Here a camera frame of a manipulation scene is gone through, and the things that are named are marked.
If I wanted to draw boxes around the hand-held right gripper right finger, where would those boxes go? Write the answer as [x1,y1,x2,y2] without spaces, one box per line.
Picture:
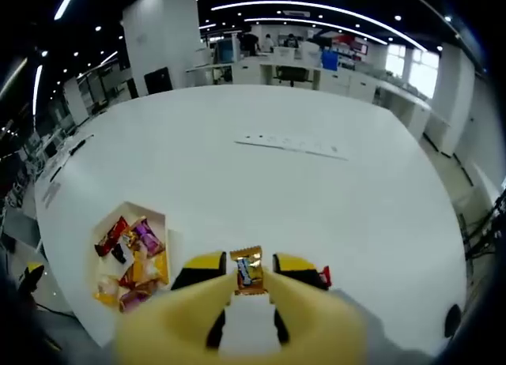
[270,252,331,347]

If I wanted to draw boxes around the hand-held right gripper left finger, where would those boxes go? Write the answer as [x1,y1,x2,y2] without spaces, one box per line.
[169,250,228,352]

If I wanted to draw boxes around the cream food tongs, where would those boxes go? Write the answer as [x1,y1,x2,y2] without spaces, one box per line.
[114,272,371,365]

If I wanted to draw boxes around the yellow food packet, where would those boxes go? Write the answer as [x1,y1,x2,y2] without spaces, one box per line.
[132,252,170,284]
[93,277,120,307]

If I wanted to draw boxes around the purple food packet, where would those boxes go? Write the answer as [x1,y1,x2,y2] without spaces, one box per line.
[118,292,153,314]
[132,219,165,255]

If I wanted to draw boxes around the red orange food packet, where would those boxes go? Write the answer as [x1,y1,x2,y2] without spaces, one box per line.
[118,277,159,299]

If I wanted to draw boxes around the black food packet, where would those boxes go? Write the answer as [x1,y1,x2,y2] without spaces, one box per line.
[112,242,136,266]

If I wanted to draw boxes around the cream hexagonal container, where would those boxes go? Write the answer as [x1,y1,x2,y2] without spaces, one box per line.
[91,201,183,314]

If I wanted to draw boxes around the brown red food packet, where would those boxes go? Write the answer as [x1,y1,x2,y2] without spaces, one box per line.
[94,216,131,258]

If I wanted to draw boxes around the white power strip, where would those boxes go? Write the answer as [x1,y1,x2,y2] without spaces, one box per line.
[234,132,349,160]

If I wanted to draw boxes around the white counter desks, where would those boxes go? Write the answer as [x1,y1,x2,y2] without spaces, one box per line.
[185,51,451,133]

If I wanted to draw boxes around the black chair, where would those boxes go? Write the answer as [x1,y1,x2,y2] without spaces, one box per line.
[144,66,172,96]

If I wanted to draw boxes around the dark office chair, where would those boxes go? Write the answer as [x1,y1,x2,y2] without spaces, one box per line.
[275,66,310,85]

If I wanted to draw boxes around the blue box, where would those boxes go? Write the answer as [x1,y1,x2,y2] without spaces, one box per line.
[320,50,339,70]

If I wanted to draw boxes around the light blue screen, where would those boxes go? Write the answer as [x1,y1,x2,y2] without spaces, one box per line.
[216,39,240,64]

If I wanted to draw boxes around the red blue wall sign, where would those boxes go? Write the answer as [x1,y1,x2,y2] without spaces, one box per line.
[308,31,371,58]

